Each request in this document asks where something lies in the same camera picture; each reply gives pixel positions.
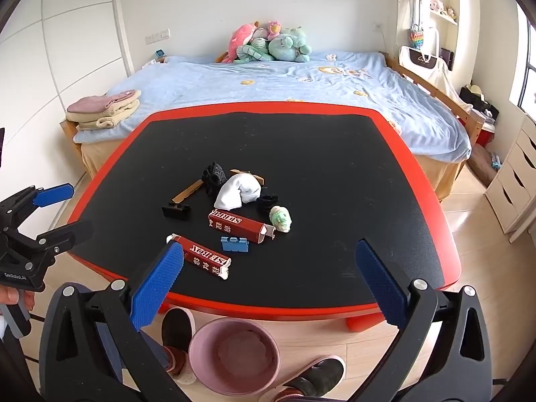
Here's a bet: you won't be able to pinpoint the red cardboard box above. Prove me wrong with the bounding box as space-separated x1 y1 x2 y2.
208 208 277 244
166 233 232 281

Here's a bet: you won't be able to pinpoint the black plastic clip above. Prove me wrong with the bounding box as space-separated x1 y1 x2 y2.
162 202 192 220

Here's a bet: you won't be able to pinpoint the window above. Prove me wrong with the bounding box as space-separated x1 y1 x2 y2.
509 6 536 114

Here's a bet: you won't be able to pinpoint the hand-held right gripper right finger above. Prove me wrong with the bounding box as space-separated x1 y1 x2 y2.
355 239 492 402

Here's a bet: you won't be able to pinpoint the wooden clothespin half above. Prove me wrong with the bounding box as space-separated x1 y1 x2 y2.
172 179 205 204

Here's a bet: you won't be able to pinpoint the white tote bag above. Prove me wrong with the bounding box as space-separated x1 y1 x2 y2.
398 27 455 88

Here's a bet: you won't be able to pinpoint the pink plush toy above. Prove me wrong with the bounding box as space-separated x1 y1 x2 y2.
221 22 258 64

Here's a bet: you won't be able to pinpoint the folded towels stack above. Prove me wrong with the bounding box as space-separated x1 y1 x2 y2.
66 100 141 131

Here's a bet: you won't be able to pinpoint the teal plush bear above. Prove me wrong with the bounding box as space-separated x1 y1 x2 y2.
268 27 314 63

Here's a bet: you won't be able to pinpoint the white cloth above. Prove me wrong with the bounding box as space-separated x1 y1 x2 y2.
213 175 262 211

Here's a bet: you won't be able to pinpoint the dark slipper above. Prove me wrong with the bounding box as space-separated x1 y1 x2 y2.
257 356 346 402
161 307 197 386

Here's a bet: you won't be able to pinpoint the red storage box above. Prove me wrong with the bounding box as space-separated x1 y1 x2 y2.
477 119 497 149

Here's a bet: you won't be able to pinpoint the white drawer cabinet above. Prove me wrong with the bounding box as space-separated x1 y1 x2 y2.
485 113 536 235

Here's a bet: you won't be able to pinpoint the pink folded towel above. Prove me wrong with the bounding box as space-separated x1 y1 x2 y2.
67 89 142 114

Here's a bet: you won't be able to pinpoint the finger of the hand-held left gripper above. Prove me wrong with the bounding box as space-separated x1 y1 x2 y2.
2 220 93 262
0 183 75 220

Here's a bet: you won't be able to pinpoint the white wall outlets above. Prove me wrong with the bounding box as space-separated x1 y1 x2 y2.
144 28 171 45

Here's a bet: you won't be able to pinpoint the person's left hand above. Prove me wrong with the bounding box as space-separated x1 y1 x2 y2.
0 287 36 313

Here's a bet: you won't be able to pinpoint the light blue printed blanket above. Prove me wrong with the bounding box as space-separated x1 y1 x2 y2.
73 50 472 164

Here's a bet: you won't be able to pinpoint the green striped plush toy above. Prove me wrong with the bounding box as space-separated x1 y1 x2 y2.
234 38 273 65

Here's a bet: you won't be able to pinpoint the green white paper ball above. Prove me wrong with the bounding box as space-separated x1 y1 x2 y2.
269 205 292 234

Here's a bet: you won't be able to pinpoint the pink waste bin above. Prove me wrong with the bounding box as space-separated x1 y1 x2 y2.
188 317 280 395

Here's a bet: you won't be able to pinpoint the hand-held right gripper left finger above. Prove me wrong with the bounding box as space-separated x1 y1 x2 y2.
39 243 185 402

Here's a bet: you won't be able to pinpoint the black bag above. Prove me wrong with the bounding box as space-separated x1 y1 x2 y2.
458 84 500 122

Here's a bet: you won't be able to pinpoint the black fuzzy hair tie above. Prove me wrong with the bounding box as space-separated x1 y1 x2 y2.
256 194 280 215

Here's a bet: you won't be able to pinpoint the wooden bed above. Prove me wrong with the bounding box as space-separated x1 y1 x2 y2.
61 48 488 204

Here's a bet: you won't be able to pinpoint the blue plastic clip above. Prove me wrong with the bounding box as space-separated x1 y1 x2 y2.
220 236 251 254

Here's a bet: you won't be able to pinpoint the black sock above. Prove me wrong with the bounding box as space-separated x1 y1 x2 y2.
202 161 229 197

